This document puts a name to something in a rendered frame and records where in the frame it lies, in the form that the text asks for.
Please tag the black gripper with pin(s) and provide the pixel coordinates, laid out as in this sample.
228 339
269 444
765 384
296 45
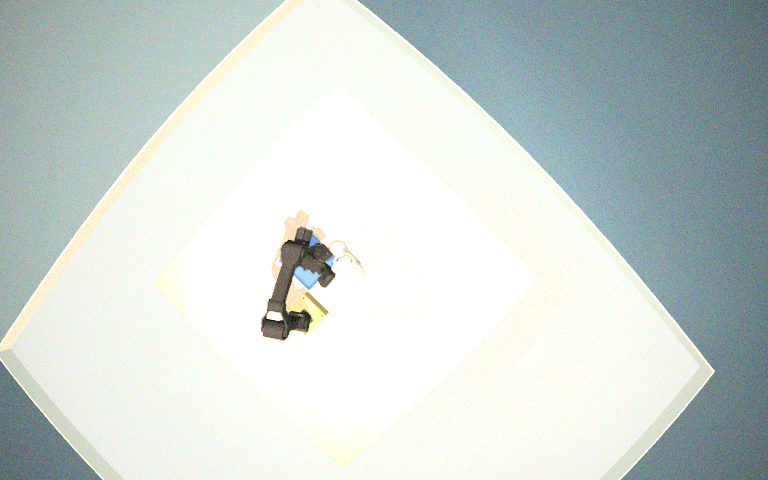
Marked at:
326 274

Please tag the white hoop with small grey tab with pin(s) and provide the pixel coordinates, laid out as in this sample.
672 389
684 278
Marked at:
335 270

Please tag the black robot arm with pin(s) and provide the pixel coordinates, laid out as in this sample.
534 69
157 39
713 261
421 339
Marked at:
293 254

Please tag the blue tray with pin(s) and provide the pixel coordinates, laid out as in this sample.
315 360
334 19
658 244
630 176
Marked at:
306 278

